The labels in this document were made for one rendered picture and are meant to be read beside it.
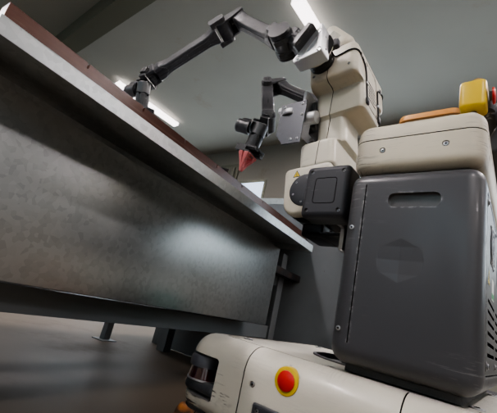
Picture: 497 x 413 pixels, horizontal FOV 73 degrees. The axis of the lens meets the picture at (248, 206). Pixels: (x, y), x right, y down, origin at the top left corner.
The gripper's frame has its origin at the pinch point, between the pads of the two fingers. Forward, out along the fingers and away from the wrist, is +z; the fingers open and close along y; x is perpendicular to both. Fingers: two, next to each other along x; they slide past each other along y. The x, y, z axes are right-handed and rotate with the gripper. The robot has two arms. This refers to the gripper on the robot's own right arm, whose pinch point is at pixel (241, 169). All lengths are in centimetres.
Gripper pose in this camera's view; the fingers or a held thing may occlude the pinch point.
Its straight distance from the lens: 130.7
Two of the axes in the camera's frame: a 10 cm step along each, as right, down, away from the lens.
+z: -4.1, 9.0, -1.4
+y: 7.6, 2.5, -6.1
